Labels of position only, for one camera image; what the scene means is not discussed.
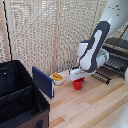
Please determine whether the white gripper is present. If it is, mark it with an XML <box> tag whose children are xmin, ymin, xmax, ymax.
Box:
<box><xmin>68</xmin><ymin>65</ymin><xmax>95</xmax><ymax>82</ymax></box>

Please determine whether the red plastic cup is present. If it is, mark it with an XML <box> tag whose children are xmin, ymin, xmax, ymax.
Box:
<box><xmin>72</xmin><ymin>77</ymin><xmax>86</xmax><ymax>91</ymax></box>

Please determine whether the small white bowl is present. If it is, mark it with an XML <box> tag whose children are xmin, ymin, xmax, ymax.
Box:
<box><xmin>50</xmin><ymin>73</ymin><xmax>66</xmax><ymax>86</ymax></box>

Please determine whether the yellow toy banana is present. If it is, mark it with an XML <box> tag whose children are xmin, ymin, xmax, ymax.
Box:
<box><xmin>52</xmin><ymin>72</ymin><xmax>65</xmax><ymax>82</ymax></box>

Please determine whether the blue book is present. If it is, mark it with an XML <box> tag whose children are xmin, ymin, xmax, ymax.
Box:
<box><xmin>31</xmin><ymin>65</ymin><xmax>56</xmax><ymax>100</ymax></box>

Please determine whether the beige woven folding screen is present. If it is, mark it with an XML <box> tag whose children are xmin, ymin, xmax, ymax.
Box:
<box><xmin>0</xmin><ymin>0</ymin><xmax>128</xmax><ymax>76</ymax></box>

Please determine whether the black fabric storage box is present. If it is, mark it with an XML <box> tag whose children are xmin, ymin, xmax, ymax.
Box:
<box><xmin>0</xmin><ymin>59</ymin><xmax>51</xmax><ymax>128</ymax></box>

